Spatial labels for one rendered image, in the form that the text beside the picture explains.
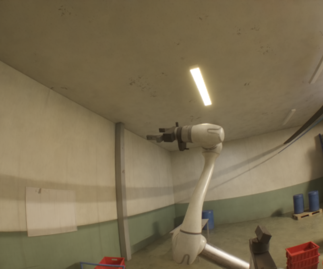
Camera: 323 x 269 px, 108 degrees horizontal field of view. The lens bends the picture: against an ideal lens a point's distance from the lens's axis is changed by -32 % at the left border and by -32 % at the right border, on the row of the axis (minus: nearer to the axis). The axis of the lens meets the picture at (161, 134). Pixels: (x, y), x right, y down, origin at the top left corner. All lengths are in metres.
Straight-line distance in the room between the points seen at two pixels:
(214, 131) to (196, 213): 0.38
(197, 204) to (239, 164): 8.17
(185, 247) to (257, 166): 8.34
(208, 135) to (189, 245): 0.50
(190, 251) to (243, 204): 8.21
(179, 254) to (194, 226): 0.15
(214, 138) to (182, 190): 8.49
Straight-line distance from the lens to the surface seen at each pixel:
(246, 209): 9.00
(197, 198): 0.79
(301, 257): 3.71
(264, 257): 0.67
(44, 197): 3.56
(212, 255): 1.02
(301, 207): 8.11
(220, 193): 8.90
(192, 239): 0.79
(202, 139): 0.82
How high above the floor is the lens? 2.07
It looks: 19 degrees up
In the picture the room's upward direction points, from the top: 4 degrees counter-clockwise
